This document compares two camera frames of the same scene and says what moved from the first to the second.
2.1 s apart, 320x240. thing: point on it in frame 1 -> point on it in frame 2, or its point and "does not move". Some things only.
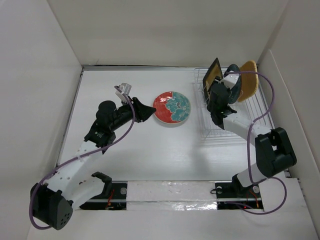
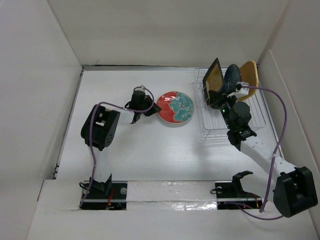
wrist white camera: [125, 88] -> [140, 89]
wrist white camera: [230, 80] -> [243, 91]
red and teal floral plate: [172, 107] does not move
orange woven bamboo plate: [249, 82] does not move
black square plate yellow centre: [214, 71] does not move
